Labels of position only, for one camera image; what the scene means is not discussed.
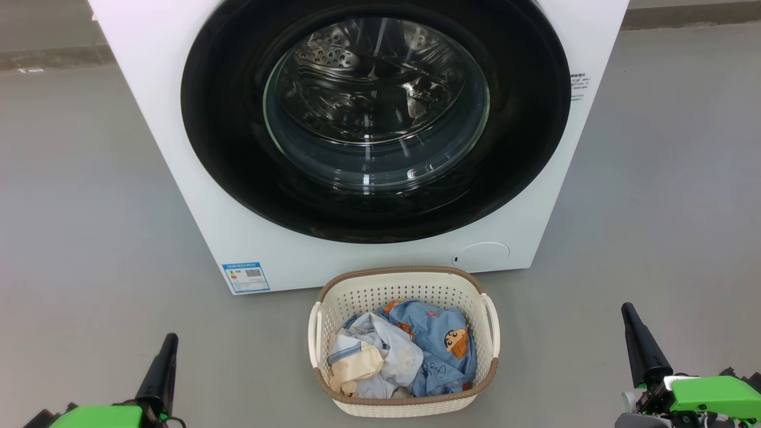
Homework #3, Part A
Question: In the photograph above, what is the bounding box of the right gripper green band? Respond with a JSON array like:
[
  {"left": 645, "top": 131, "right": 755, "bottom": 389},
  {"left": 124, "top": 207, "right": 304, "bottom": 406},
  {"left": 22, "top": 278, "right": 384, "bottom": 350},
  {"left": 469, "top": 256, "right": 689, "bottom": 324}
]
[{"left": 615, "top": 303, "right": 761, "bottom": 428}]

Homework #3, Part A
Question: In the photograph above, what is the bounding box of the cream perforated laundry basket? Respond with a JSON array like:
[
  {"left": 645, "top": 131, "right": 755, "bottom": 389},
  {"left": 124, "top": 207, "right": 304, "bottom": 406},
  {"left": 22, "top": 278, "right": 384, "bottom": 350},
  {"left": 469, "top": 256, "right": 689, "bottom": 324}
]
[{"left": 308, "top": 266, "right": 501, "bottom": 418}]

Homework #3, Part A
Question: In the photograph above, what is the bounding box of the white and cream garment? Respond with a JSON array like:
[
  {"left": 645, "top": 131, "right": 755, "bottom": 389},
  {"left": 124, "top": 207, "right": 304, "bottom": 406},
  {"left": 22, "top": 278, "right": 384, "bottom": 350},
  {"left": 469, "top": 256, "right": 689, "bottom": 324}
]
[{"left": 327, "top": 312, "right": 424, "bottom": 399}]

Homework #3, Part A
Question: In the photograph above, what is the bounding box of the grey washing machine door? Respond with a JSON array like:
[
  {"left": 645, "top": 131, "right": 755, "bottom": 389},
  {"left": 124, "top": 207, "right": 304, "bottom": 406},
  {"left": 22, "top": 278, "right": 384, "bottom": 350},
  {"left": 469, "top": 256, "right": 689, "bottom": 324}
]
[{"left": 181, "top": 0, "right": 571, "bottom": 244}]

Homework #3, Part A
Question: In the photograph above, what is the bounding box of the washing machine drum with clothes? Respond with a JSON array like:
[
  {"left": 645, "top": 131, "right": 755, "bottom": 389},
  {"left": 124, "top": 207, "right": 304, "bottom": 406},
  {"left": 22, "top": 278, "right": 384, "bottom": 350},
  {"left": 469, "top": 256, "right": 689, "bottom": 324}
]
[{"left": 290, "top": 18, "right": 471, "bottom": 147}]

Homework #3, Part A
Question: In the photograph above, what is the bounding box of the round filter cover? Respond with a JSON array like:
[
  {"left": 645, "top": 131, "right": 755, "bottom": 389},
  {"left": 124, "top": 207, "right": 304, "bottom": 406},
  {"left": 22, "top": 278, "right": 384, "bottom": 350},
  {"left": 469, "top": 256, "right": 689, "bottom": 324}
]
[{"left": 452, "top": 242, "right": 511, "bottom": 273}]

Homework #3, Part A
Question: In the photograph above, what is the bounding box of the blue cartoon print garment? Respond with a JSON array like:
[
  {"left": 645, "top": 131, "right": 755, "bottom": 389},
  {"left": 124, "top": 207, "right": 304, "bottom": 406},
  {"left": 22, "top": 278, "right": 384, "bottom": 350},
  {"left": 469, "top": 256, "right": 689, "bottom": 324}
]
[{"left": 380, "top": 300, "right": 477, "bottom": 398}]

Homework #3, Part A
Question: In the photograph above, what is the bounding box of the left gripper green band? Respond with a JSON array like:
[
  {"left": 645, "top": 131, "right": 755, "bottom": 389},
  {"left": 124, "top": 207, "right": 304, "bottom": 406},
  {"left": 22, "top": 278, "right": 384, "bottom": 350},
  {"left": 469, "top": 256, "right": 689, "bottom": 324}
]
[{"left": 24, "top": 333, "right": 186, "bottom": 428}]

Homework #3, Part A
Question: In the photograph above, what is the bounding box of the blue energy label sticker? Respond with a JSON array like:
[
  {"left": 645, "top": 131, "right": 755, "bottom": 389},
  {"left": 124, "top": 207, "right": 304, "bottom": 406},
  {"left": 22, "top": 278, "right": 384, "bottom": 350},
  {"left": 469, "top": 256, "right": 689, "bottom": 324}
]
[{"left": 222, "top": 262, "right": 271, "bottom": 294}]

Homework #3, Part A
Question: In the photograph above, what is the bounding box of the white front-load washing machine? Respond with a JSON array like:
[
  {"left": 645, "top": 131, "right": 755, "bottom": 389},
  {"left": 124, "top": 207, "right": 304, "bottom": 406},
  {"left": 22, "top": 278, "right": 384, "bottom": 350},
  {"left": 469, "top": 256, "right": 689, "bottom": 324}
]
[{"left": 88, "top": 0, "right": 630, "bottom": 295}]

